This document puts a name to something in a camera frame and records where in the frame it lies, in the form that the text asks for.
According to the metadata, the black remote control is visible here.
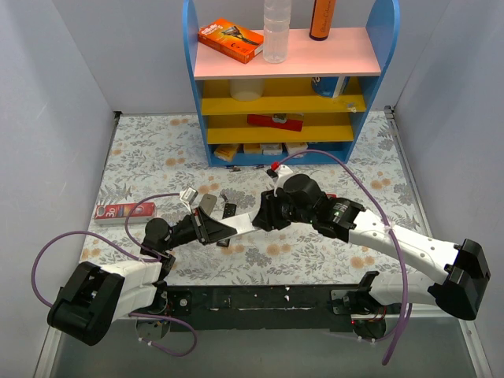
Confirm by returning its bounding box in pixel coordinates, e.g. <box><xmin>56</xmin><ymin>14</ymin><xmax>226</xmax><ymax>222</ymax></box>
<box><xmin>217</xmin><ymin>239</ymin><xmax>230</xmax><ymax>248</ymax></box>

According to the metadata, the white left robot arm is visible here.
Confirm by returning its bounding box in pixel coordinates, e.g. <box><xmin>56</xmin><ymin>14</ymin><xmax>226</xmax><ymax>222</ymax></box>
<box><xmin>47</xmin><ymin>208</ymin><xmax>250</xmax><ymax>346</ymax></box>

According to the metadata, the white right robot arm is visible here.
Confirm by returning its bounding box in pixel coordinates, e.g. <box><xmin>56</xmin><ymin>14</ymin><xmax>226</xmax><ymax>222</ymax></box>
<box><xmin>251</xmin><ymin>174</ymin><xmax>491</xmax><ymax>321</ymax></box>

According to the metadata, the grey remote control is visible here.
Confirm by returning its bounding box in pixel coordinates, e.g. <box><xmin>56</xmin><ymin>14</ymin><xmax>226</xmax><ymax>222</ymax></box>
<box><xmin>198</xmin><ymin>194</ymin><xmax>217</xmax><ymax>215</ymax></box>

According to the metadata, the red toothpaste box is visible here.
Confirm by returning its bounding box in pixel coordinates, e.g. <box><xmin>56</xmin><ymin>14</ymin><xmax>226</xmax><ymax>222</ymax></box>
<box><xmin>94</xmin><ymin>202</ymin><xmax>157</xmax><ymax>225</ymax></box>

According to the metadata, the white tissue pack right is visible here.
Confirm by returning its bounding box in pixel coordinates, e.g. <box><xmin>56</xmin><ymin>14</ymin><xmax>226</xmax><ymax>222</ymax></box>
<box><xmin>284</xmin><ymin>142</ymin><xmax>308</xmax><ymax>158</ymax></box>

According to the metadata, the white tissue pack middle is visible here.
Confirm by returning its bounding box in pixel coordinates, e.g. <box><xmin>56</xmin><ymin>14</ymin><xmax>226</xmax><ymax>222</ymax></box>
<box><xmin>261</xmin><ymin>143</ymin><xmax>283</xmax><ymax>156</ymax></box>

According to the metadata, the floral table mat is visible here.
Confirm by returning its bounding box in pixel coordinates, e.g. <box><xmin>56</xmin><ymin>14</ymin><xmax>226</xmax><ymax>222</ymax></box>
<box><xmin>97</xmin><ymin>111</ymin><xmax>425</xmax><ymax>285</ymax></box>

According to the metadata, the yellow tissue pack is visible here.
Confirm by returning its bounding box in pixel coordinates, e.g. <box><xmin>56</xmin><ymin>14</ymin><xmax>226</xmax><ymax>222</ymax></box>
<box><xmin>213</xmin><ymin>143</ymin><xmax>241</xmax><ymax>162</ymax></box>

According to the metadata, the red flat box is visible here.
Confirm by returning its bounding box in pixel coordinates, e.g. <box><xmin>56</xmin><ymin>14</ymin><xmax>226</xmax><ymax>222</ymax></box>
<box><xmin>246</xmin><ymin>113</ymin><xmax>305</xmax><ymax>132</ymax></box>

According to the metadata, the blue shelf unit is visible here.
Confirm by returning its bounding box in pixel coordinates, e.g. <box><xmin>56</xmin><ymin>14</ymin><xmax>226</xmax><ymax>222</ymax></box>
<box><xmin>182</xmin><ymin>1</ymin><xmax>400</xmax><ymax>167</ymax></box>

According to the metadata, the blue white can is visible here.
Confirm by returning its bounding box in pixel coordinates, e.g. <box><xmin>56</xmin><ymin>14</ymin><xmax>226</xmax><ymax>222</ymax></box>
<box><xmin>311</xmin><ymin>76</ymin><xmax>350</xmax><ymax>98</ymax></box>

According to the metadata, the white plastic cup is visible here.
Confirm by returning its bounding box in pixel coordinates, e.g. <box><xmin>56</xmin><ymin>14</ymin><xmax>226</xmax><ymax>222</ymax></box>
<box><xmin>229</xmin><ymin>79</ymin><xmax>265</xmax><ymax>102</ymax></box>

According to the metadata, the orange razor box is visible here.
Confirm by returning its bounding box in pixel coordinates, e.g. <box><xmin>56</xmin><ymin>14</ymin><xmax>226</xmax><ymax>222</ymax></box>
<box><xmin>198</xmin><ymin>18</ymin><xmax>264</xmax><ymax>64</ymax></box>

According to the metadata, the orange cologne bottle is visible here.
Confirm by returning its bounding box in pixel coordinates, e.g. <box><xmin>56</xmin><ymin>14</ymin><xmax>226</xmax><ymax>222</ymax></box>
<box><xmin>309</xmin><ymin>0</ymin><xmax>336</xmax><ymax>41</ymax></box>

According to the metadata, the clear plastic bottle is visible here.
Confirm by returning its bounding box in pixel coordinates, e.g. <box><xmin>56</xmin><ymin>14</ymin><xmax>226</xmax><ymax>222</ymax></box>
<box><xmin>263</xmin><ymin>0</ymin><xmax>292</xmax><ymax>64</ymax></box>

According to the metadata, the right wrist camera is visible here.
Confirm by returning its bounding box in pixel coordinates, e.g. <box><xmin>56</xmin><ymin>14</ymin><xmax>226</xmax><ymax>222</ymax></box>
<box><xmin>266</xmin><ymin>162</ymin><xmax>294</xmax><ymax>195</ymax></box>

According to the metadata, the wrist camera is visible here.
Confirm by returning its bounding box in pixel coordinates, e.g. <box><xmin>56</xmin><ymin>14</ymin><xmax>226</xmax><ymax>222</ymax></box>
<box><xmin>179</xmin><ymin>187</ymin><xmax>198</xmax><ymax>212</ymax></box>
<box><xmin>266</xmin><ymin>162</ymin><xmax>294</xmax><ymax>195</ymax></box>

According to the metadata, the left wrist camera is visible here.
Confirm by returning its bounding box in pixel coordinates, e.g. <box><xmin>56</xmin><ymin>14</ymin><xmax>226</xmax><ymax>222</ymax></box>
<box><xmin>179</xmin><ymin>187</ymin><xmax>198</xmax><ymax>212</ymax></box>

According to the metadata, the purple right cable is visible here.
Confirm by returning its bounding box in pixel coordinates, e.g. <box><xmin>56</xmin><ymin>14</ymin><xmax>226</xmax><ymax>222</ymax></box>
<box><xmin>277</xmin><ymin>149</ymin><xmax>413</xmax><ymax>366</ymax></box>

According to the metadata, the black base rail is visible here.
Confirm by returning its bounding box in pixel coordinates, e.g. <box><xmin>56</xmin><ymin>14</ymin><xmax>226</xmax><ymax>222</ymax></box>
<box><xmin>167</xmin><ymin>284</ymin><xmax>381</xmax><ymax>332</ymax></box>

